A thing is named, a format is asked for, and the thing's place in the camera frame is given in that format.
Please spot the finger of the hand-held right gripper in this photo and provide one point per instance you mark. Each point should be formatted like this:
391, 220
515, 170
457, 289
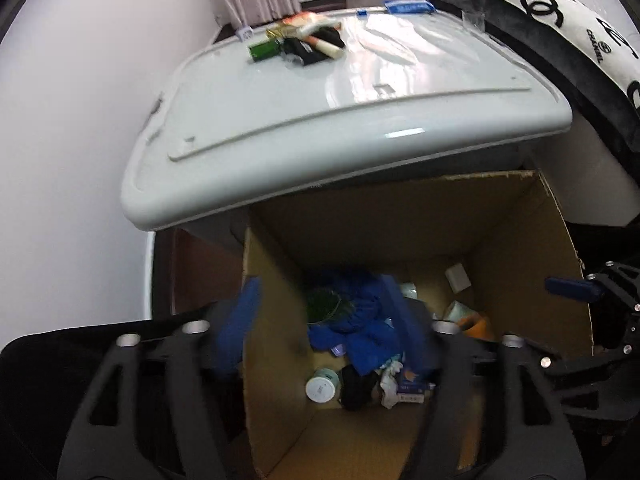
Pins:
570, 288

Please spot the orange wrapper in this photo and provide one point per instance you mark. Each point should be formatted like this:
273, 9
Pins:
480, 330

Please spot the black sock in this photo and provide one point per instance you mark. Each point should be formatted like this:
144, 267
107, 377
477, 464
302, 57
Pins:
357, 390

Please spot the small white jar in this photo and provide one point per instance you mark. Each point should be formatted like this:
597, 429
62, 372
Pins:
322, 387

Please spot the white tissue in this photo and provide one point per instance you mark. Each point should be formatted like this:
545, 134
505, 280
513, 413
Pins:
390, 385

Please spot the white bed frame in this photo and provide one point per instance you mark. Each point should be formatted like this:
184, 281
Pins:
595, 180

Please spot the orange and white box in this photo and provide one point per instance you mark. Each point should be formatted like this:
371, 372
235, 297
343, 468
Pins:
310, 22

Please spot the purple clip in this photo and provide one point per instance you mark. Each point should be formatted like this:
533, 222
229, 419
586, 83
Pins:
244, 33

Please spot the blue cloth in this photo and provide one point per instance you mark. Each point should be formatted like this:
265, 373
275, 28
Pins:
370, 345

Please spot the black pouch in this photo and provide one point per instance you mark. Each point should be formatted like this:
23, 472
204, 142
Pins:
300, 52

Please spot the small white box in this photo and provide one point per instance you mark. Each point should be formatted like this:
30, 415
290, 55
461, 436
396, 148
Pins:
457, 279

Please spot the dark green shiny packet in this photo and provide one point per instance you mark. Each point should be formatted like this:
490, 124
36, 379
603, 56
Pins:
264, 50

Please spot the cardboard box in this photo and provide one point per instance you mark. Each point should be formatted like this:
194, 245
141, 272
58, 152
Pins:
525, 240

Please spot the blue and white medicine box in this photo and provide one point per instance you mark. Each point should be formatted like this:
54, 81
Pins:
412, 392

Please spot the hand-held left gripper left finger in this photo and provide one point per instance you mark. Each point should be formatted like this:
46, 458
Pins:
165, 360

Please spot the blue plastic packet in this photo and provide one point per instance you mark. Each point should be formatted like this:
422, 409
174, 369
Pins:
407, 7

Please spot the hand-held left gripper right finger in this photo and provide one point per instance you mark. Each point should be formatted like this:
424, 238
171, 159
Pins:
445, 355

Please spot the white tube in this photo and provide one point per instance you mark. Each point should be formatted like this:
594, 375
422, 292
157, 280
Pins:
327, 47

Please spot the dark green round container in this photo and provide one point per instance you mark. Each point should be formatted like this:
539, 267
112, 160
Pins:
325, 305

